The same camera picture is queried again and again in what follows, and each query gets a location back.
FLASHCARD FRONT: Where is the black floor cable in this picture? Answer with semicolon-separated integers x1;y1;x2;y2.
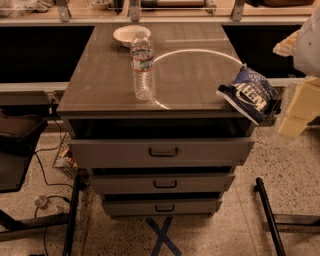
33;99;75;256

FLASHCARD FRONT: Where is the wire basket on floor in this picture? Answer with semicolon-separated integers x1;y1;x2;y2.
53;133;77;178

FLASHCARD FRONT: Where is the bottom grey drawer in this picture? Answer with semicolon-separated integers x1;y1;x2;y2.
102;198;222;217

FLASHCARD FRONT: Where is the black metal frame leg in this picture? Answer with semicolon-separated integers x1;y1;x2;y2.
0;176;80;256

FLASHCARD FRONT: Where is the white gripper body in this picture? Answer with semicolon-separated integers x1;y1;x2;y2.
294;7;320;77

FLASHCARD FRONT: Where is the grey drawer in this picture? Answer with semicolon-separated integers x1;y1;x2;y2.
90;173;235;194
102;198;222;217
70;137;254;169

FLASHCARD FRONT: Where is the white paper bowl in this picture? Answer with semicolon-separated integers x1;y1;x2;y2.
113;25;151;48

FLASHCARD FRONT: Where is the black metal stand leg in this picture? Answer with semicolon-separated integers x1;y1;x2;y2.
255;177;286;256

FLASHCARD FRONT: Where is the blue chip bag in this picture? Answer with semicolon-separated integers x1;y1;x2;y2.
216;66;277;125

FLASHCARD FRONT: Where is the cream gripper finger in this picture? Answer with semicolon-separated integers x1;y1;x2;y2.
277;77;320;138
273;31;299;57

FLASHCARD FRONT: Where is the dark chair on left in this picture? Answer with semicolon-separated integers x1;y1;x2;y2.
0;109;48;193

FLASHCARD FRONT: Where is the top grey drawer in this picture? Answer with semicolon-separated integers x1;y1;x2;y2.
70;137;254;169

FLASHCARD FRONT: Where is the grey drawer cabinet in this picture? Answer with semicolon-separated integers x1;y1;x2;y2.
57;23;254;203

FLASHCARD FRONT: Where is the middle grey drawer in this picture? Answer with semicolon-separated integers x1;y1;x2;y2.
90;173;235;194

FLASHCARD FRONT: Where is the clear plastic water bottle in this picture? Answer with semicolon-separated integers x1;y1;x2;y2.
130;27;155;101

